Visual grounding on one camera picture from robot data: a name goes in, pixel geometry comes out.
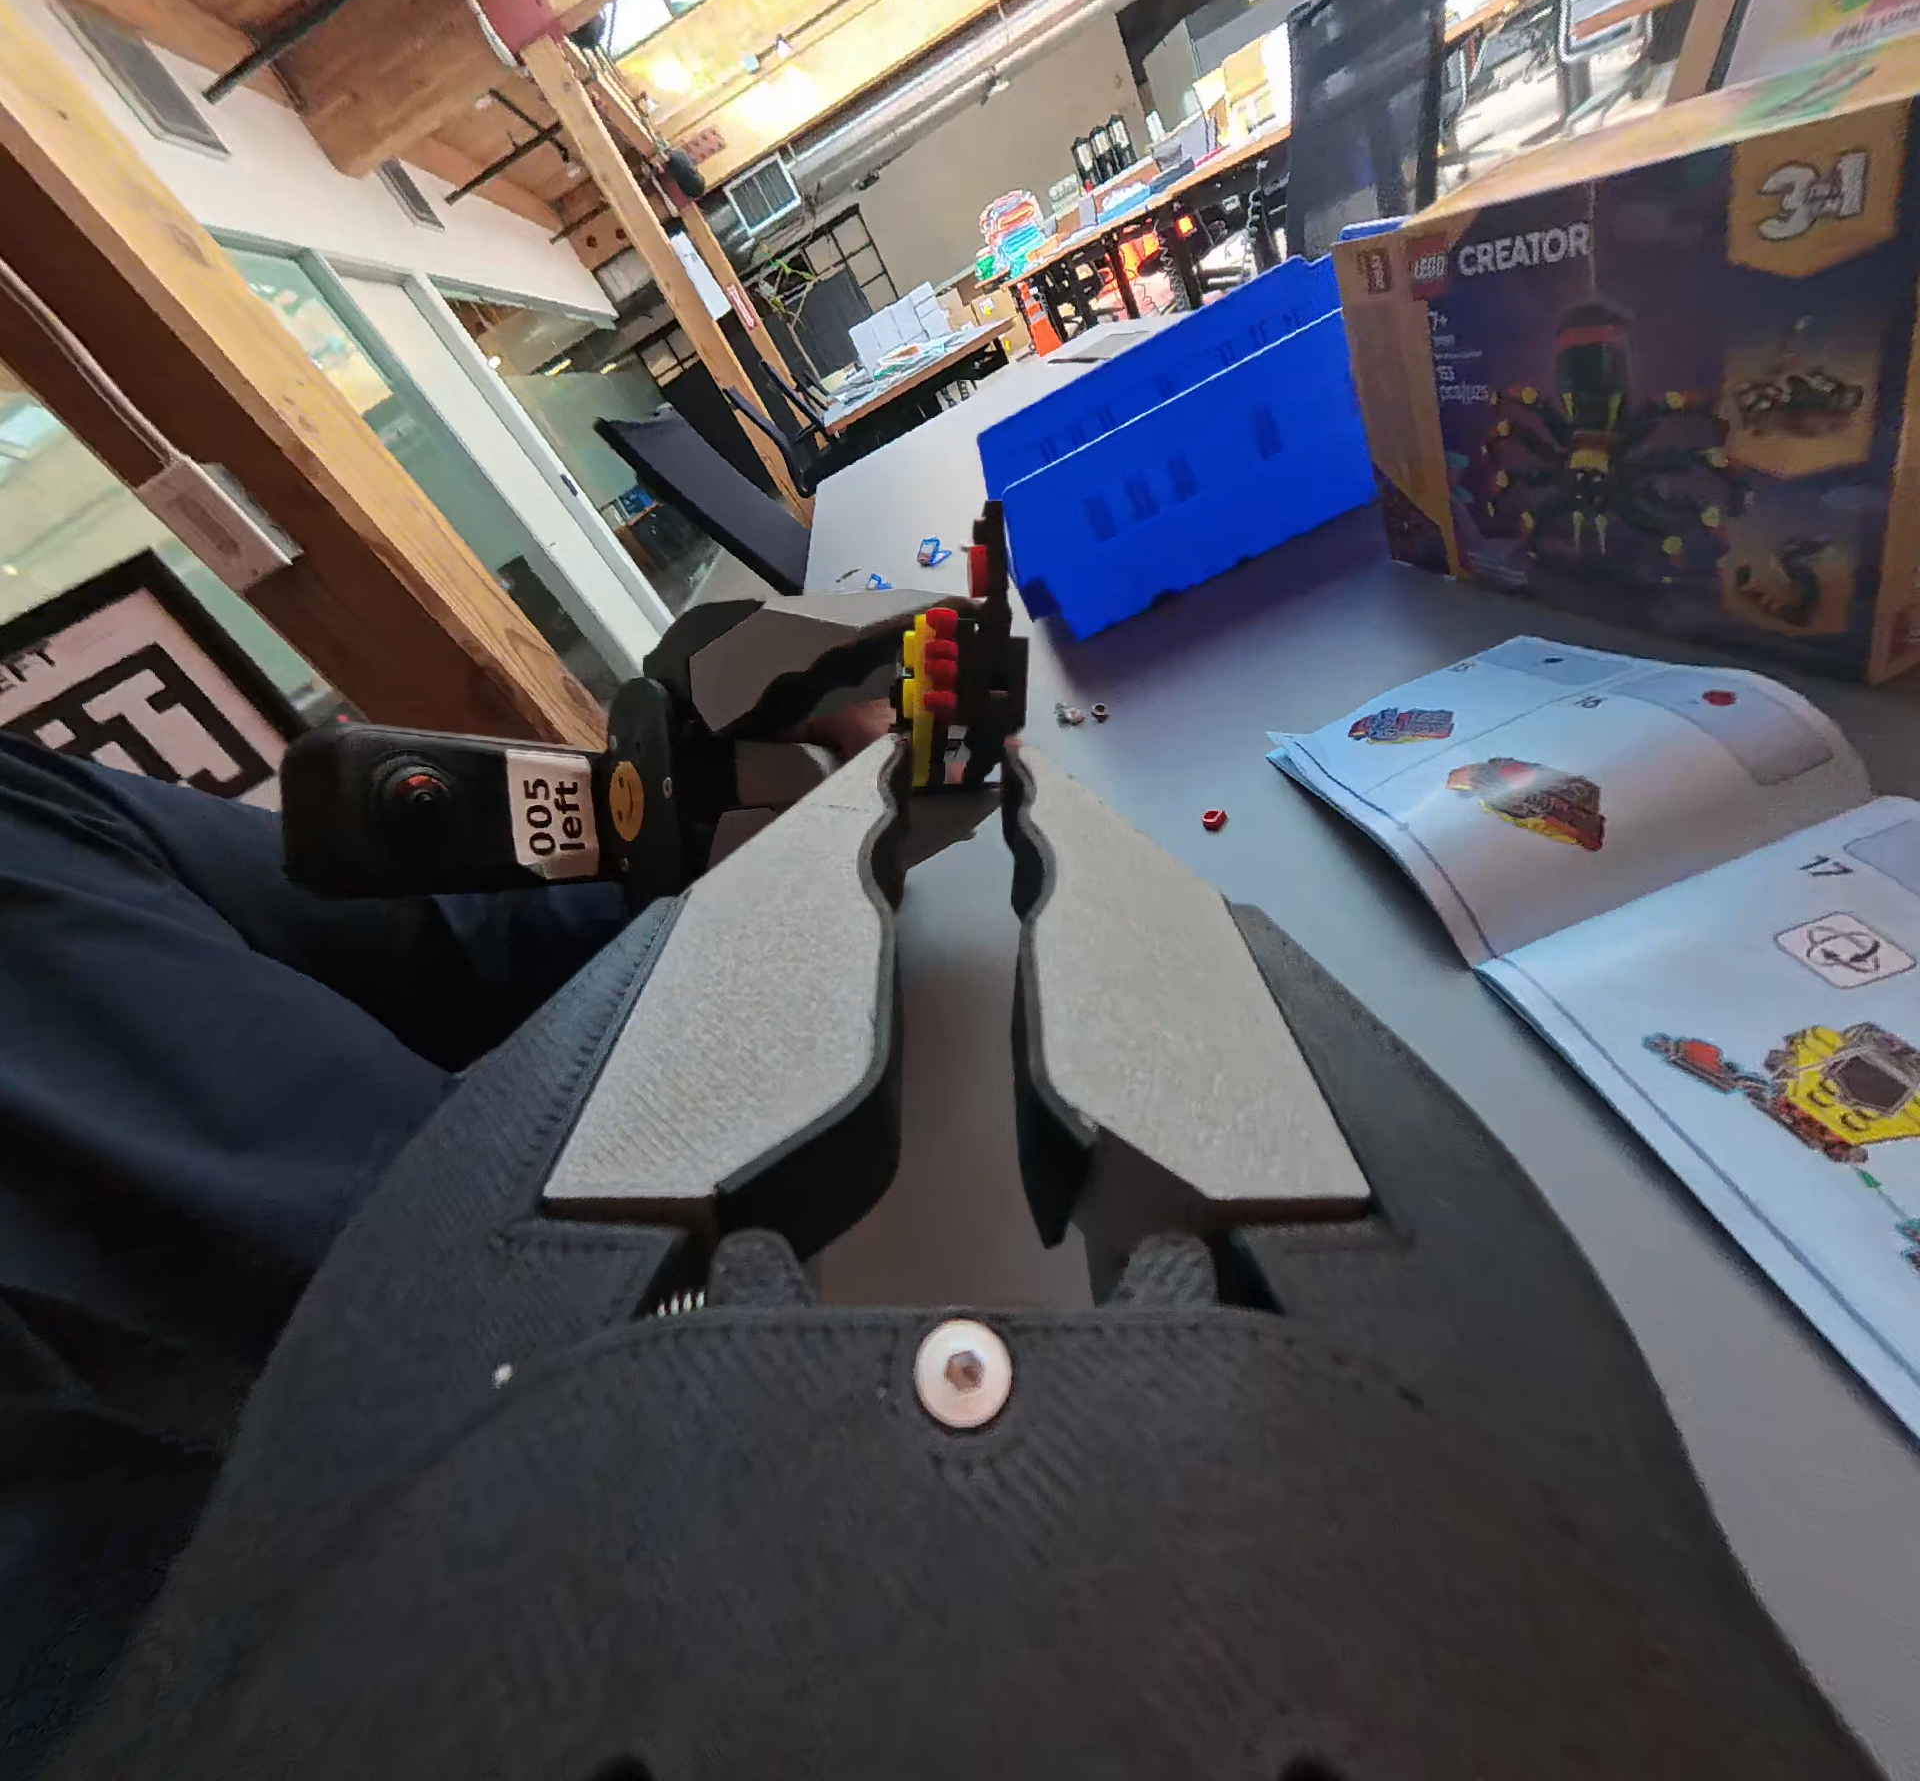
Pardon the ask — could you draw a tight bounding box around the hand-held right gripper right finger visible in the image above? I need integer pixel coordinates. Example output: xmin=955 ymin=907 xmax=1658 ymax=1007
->
xmin=998 ymin=743 xmax=1376 ymax=1249

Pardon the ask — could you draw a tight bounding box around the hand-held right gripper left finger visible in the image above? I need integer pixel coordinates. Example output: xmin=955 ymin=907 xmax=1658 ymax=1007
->
xmin=544 ymin=739 xmax=922 ymax=1257

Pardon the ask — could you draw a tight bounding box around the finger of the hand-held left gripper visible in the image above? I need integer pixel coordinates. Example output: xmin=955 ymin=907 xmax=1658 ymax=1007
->
xmin=701 ymin=743 xmax=842 ymax=869
xmin=649 ymin=589 xmax=999 ymax=741

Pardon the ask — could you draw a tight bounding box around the red yellow black lego model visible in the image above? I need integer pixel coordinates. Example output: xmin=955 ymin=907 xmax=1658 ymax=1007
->
xmin=893 ymin=502 xmax=1032 ymax=795

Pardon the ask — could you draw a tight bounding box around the lego instruction booklet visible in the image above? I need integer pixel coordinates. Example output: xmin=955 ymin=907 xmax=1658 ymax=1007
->
xmin=1268 ymin=633 xmax=1920 ymax=1440

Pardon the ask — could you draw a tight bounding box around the lego set cardboard box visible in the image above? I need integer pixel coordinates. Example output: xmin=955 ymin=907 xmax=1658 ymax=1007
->
xmin=1332 ymin=87 xmax=1920 ymax=686

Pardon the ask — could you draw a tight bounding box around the black office chair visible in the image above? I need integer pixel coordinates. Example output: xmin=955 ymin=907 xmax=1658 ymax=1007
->
xmin=594 ymin=408 xmax=814 ymax=596

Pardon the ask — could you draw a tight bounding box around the framed marker sign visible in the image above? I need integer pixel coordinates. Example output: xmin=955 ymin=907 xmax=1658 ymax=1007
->
xmin=0 ymin=551 xmax=313 ymax=808

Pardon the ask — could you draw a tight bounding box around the stack of white boxes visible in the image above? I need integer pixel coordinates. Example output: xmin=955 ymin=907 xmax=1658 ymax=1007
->
xmin=848 ymin=286 xmax=949 ymax=368

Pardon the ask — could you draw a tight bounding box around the grey metal door latch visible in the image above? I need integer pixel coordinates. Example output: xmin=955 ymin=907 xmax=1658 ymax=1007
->
xmin=142 ymin=462 xmax=301 ymax=596

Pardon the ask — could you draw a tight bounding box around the person's dark blue clothing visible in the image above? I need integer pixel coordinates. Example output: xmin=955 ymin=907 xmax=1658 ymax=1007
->
xmin=0 ymin=731 xmax=677 ymax=1781

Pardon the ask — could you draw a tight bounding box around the blue plastic bin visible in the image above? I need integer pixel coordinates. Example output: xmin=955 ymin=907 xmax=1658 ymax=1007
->
xmin=979 ymin=254 xmax=1345 ymax=501
xmin=1001 ymin=307 xmax=1379 ymax=643

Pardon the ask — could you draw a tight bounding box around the stack of colourful packets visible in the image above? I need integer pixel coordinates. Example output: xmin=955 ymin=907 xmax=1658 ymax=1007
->
xmin=979 ymin=194 xmax=1061 ymax=283

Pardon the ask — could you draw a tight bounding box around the black mesh chair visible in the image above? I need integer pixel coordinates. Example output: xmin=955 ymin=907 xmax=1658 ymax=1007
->
xmin=1285 ymin=0 xmax=1450 ymax=262

